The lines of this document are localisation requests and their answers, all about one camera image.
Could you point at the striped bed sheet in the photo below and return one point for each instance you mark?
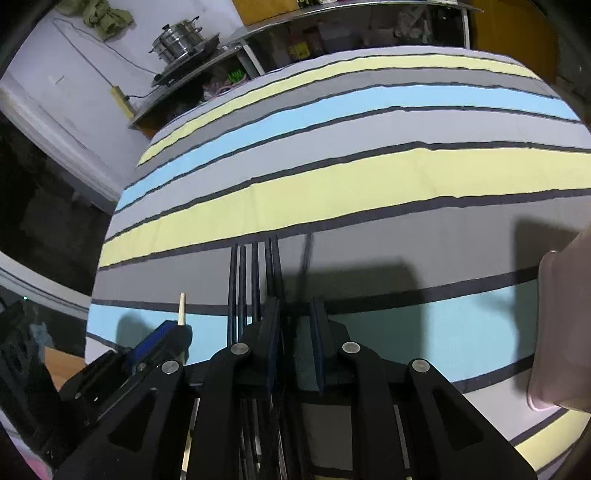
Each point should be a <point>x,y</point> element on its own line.
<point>369,184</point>

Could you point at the pink basket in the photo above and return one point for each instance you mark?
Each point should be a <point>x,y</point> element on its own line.
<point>221,87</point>

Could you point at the green hanging cloth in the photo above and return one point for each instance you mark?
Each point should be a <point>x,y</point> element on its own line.
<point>99,18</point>

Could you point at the long steel table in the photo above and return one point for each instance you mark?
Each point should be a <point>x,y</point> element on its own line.
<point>258,30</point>

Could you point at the wooden cutting board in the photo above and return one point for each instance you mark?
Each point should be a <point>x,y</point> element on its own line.
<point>263,10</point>

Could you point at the yellow door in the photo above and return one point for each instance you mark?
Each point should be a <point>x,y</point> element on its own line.
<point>508,27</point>

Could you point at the low steel shelf unit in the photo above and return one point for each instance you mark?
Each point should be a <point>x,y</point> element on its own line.
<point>147,106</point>

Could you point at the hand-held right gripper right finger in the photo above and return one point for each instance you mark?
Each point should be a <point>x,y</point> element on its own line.
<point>318,344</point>

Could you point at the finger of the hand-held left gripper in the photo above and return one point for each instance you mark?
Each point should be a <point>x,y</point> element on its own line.
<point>152,341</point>

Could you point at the black chopstick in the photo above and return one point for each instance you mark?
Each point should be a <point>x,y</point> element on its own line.
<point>268,267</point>
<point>241,290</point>
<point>232,290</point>
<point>255,277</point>

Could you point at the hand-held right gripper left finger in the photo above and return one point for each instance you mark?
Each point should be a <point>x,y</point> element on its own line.
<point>272,337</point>

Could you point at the pink utensil holder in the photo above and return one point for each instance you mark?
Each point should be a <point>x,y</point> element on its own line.
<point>563,323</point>

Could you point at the yellow power strip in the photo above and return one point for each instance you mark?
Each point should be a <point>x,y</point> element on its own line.
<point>121,101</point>

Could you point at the yellow packet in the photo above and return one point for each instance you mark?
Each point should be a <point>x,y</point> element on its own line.
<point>299,50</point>

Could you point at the steel steamer pot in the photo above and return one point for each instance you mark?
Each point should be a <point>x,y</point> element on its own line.
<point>178,39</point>

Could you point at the wooden chopstick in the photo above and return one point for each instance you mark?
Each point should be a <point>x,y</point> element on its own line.
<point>182,309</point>

